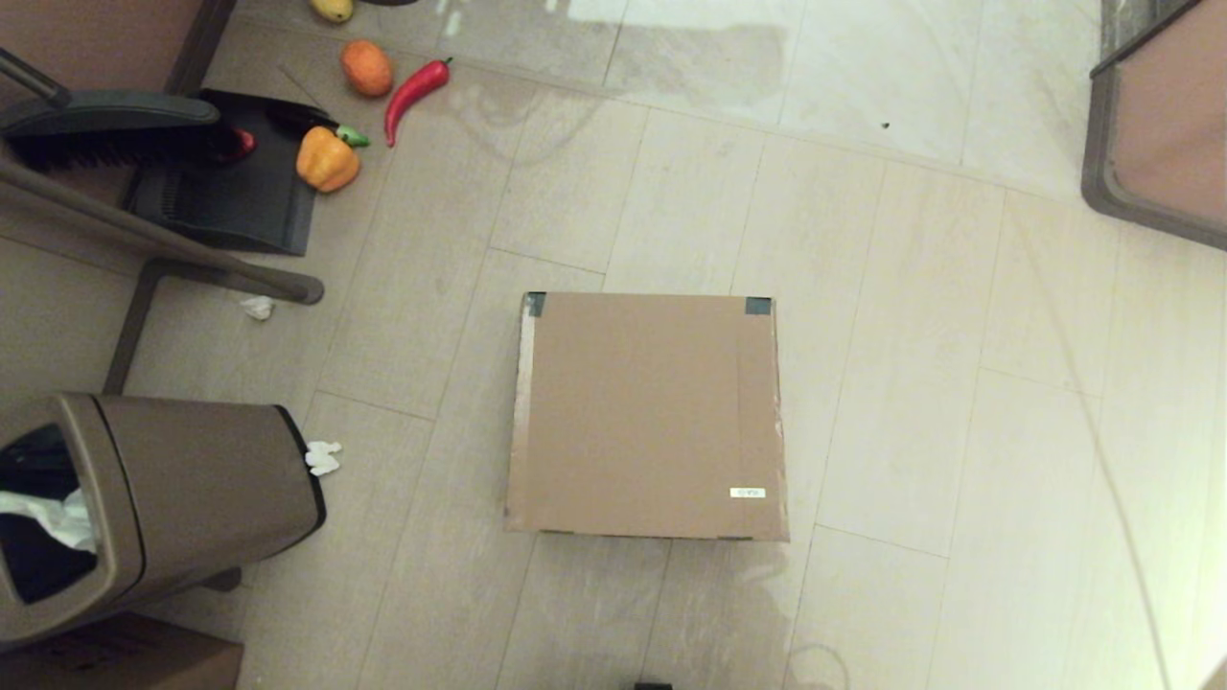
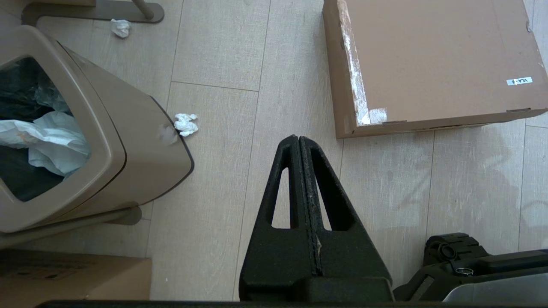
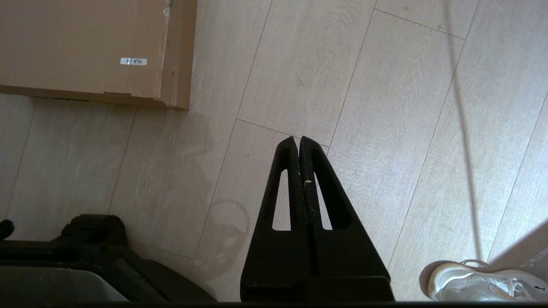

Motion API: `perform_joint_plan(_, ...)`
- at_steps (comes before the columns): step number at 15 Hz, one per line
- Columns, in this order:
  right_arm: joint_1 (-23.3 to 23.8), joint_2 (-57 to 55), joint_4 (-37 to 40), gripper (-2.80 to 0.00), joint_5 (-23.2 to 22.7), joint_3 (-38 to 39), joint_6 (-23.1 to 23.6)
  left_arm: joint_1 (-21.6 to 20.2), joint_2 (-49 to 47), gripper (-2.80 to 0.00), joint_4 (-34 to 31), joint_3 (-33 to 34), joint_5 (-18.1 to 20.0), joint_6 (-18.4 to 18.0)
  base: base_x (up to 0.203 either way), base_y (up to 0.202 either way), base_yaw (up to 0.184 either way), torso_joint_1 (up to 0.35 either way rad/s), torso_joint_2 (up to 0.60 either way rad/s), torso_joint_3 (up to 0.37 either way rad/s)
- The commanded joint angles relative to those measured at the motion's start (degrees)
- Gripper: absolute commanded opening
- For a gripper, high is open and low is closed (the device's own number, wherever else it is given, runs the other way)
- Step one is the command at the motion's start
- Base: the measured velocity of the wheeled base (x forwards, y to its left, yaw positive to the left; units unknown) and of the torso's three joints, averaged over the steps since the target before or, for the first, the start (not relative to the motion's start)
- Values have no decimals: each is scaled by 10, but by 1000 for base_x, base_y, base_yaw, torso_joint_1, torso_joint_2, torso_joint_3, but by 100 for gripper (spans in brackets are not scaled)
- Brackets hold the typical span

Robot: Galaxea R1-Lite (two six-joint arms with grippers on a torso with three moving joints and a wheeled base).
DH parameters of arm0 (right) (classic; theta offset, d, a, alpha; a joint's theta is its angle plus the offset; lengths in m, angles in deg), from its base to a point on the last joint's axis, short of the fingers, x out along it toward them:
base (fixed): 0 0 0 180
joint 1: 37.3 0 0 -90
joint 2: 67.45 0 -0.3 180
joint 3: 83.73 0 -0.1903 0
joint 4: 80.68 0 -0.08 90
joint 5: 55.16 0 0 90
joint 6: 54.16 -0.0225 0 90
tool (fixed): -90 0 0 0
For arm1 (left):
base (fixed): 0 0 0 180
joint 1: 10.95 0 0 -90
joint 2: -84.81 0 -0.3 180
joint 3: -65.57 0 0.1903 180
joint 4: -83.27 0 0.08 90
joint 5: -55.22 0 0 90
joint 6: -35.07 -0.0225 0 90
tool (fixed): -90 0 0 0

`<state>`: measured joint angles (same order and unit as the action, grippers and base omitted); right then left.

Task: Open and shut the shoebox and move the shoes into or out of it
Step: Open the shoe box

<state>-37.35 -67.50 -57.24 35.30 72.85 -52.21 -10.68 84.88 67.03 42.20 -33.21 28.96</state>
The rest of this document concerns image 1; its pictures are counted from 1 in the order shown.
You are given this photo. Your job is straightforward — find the brown metal furniture frame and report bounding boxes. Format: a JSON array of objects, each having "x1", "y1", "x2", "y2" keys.
[{"x1": 0, "y1": 153, "x2": 325, "y2": 396}]

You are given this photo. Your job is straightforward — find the white paper waste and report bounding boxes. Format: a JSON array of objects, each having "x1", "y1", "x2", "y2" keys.
[{"x1": 0, "y1": 489, "x2": 100, "y2": 554}]

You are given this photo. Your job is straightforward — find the orange toy bell pepper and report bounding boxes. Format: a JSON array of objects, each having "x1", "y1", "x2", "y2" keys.
[{"x1": 295, "y1": 126, "x2": 362, "y2": 195}]

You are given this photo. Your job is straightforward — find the black plastic dustpan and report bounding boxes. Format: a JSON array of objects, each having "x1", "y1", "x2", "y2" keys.
[{"x1": 123, "y1": 88, "x2": 317, "y2": 257}]

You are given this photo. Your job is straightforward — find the brown table with grey rim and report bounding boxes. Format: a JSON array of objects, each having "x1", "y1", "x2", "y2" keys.
[{"x1": 1081, "y1": 0, "x2": 1227, "y2": 252}]

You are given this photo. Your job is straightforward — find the red toy chili pepper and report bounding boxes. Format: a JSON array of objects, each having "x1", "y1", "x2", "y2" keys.
[{"x1": 383, "y1": 57, "x2": 453, "y2": 149}]

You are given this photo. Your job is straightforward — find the orange toy fruit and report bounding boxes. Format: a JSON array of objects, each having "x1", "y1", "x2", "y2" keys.
[{"x1": 340, "y1": 39, "x2": 395, "y2": 98}]

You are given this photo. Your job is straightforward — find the dark toy eggplant green stem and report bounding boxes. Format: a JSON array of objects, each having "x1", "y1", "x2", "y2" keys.
[{"x1": 264, "y1": 101, "x2": 370, "y2": 148}]

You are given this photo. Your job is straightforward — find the brown trash bin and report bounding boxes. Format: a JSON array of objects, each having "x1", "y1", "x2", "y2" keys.
[{"x1": 0, "y1": 393, "x2": 327, "y2": 653}]

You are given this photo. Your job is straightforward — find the brown cardboard shoe box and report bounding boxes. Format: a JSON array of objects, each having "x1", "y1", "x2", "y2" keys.
[{"x1": 504, "y1": 290, "x2": 791, "y2": 543}]

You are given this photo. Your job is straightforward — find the brown furniture panel dark edge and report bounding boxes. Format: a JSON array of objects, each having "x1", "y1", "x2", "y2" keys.
[{"x1": 0, "y1": 0, "x2": 238, "y2": 106}]

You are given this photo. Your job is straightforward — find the black broom with grey head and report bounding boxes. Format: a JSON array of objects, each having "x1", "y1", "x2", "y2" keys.
[{"x1": 0, "y1": 48, "x2": 239, "y2": 173}]

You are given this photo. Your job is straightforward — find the black bin liner bag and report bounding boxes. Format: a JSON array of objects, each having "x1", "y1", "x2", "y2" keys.
[{"x1": 0, "y1": 425, "x2": 100, "y2": 605}]

